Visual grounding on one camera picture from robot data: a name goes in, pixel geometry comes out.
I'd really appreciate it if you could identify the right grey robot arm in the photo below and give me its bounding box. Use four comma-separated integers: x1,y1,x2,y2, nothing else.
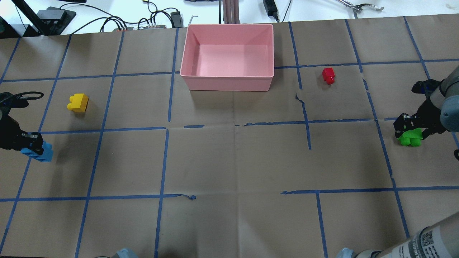
393,67,459,146

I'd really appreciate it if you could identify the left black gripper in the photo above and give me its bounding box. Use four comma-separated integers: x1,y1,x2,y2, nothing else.
0,92,44,151

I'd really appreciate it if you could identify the aluminium frame post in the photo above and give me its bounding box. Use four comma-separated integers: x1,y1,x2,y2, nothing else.
222,0,240,24

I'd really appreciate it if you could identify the black power adapter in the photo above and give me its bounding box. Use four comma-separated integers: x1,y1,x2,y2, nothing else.
262,0,279,20

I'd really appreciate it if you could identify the blue toy block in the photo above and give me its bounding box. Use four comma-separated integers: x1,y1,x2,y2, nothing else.
20,142,53,163

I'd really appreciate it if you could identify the green toy block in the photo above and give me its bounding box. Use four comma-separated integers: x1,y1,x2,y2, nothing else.
397,128,423,147

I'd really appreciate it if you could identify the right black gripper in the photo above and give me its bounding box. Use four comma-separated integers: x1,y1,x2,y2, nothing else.
393,80,446,139

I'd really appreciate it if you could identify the pink plastic box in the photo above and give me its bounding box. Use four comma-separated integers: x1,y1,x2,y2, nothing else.
179,24,274,92

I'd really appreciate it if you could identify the yellow toy block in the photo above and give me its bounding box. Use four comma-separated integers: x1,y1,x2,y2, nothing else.
67,93,89,113

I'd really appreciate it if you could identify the red toy block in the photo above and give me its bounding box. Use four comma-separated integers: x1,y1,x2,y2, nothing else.
322,67,336,85

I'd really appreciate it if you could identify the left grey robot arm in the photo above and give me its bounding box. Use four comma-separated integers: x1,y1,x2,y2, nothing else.
0,91,44,156

